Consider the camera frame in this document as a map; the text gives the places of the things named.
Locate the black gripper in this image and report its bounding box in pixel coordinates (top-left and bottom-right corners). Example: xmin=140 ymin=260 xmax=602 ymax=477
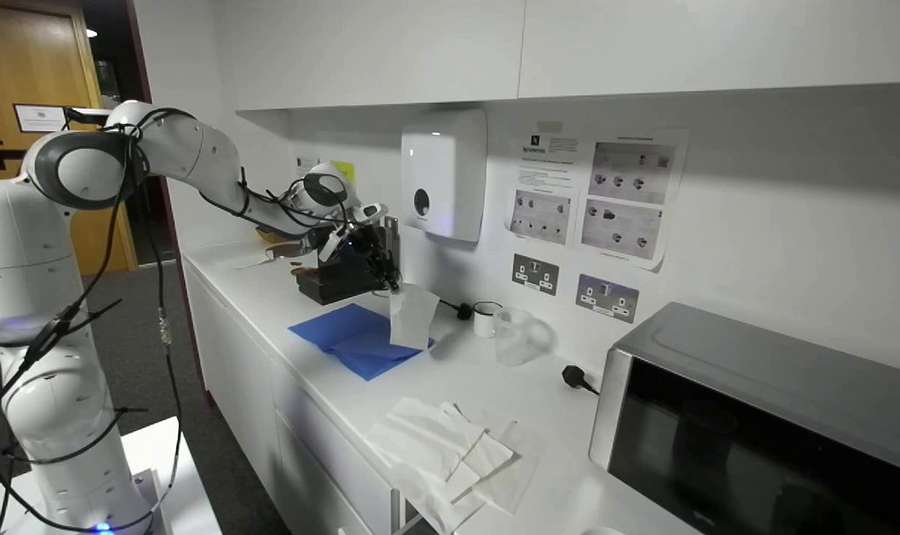
xmin=350 ymin=218 xmax=405 ymax=293

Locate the blue placemat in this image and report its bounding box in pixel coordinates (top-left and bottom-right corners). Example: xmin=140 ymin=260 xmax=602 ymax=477
xmin=289 ymin=302 xmax=437 ymax=383

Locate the black coffee machine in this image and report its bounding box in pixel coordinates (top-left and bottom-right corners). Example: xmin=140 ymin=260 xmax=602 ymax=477
xmin=298 ymin=218 xmax=405 ymax=309

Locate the white paper towel dispenser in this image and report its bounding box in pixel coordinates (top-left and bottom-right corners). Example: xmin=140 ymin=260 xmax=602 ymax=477
xmin=399 ymin=111 xmax=491 ymax=247

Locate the white laminated notice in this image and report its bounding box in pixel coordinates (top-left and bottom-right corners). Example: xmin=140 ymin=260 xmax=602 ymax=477
xmin=504 ymin=117 xmax=581 ymax=250
xmin=577 ymin=131 xmax=687 ymax=275

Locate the white base cabinet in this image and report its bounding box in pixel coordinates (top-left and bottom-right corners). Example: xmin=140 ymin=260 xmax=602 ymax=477
xmin=177 ymin=253 xmax=405 ymax=535

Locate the black microwave plug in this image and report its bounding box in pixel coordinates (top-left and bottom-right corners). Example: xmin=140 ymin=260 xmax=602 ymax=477
xmin=559 ymin=364 xmax=607 ymax=401

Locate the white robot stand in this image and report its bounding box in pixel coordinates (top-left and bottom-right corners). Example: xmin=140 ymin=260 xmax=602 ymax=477
xmin=0 ymin=413 xmax=224 ymax=535

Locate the white door sign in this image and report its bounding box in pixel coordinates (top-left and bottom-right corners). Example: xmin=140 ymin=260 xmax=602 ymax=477
xmin=13 ymin=103 xmax=72 ymax=138

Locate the silver microwave oven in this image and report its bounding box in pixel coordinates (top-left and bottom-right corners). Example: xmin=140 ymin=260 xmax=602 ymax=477
xmin=587 ymin=302 xmax=900 ymax=535

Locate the wooden door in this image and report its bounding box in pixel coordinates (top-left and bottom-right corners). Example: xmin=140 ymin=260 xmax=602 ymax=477
xmin=0 ymin=0 xmax=143 ymax=285

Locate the black power cable with plug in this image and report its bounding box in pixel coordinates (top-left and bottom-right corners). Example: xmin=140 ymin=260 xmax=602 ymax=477
xmin=437 ymin=296 xmax=477 ymax=325

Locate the steel wall socket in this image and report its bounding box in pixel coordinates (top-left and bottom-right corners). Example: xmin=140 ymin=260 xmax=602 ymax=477
xmin=507 ymin=253 xmax=562 ymax=297
xmin=574 ymin=275 xmax=642 ymax=328

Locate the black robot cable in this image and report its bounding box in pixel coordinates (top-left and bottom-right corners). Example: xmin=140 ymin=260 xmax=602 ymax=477
xmin=120 ymin=192 xmax=189 ymax=501
xmin=0 ymin=192 xmax=133 ymax=429

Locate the white wall cabinet unit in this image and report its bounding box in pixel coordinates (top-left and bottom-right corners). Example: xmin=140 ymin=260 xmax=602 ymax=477
xmin=231 ymin=0 xmax=900 ymax=113

